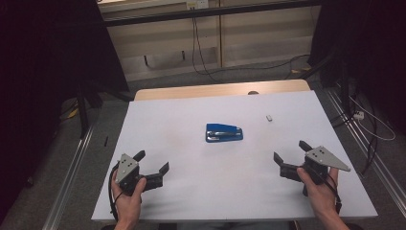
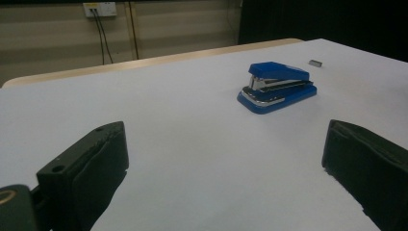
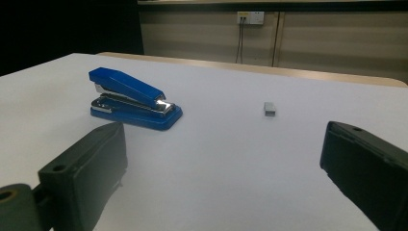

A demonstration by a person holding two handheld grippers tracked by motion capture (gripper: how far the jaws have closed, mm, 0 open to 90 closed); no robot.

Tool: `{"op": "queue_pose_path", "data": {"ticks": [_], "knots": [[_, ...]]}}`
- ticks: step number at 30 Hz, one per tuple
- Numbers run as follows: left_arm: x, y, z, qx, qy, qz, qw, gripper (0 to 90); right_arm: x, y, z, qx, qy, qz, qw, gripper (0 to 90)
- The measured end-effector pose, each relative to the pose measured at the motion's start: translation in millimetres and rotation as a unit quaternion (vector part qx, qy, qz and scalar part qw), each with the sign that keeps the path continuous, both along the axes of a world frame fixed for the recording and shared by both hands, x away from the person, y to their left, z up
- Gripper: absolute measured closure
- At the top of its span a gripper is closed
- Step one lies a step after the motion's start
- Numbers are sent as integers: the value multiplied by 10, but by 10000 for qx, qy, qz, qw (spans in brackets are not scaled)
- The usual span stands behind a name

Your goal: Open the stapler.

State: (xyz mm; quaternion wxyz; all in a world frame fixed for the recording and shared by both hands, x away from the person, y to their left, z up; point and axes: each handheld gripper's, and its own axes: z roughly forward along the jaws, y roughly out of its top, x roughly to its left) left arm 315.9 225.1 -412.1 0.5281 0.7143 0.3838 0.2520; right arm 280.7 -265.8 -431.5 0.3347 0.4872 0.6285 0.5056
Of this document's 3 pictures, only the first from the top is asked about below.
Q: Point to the small silver staple strip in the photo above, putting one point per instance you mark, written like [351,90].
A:
[269,118]

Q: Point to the round brown table grommet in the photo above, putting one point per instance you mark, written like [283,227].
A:
[253,93]

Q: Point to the blue stapler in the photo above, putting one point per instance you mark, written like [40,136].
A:
[223,133]

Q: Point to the white power adapter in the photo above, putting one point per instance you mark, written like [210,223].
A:
[359,115]

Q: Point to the black curtain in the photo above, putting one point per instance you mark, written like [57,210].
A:
[367,48]
[41,64]

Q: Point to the yellow floor tape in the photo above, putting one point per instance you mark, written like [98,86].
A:
[301,69]
[73,113]

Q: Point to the white wall socket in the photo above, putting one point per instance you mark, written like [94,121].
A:
[198,4]

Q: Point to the light wooden table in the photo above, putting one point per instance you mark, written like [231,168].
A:
[191,91]

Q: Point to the aluminium floor rail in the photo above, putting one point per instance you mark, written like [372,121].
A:
[68,182]
[379,166]

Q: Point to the beige wooden cabinet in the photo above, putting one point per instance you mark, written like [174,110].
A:
[255,41]

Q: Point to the person's left hand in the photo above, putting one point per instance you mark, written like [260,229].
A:
[127,206]

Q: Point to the black horizontal frame bar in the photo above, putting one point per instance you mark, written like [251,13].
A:
[207,12]

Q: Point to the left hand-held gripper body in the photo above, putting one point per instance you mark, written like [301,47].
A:
[127,167]

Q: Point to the person's right hand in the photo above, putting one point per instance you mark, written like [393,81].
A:
[322,198]

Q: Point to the white table cover sheet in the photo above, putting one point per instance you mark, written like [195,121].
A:
[204,195]

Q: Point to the black metal stand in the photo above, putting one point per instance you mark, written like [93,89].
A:
[319,65]
[82,111]

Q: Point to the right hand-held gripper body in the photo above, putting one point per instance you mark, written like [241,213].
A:
[322,158]

